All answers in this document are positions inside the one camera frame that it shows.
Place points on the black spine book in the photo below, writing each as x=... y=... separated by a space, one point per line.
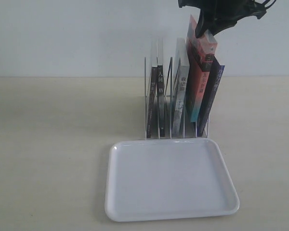
x=160 y=88

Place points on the grey white spine book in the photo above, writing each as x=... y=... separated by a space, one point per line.
x=180 y=76

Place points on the blue moon cover book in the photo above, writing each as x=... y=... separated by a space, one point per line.
x=213 y=82

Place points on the red orange spine book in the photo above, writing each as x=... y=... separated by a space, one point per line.
x=200 y=53

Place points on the white plastic tray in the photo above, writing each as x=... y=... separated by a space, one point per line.
x=168 y=179

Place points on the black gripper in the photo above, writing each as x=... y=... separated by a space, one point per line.
x=219 y=15

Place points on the dark thin book leftmost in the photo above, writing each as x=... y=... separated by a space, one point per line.
x=151 y=87

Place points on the white wire book rack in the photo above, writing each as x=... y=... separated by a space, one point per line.
x=187 y=129

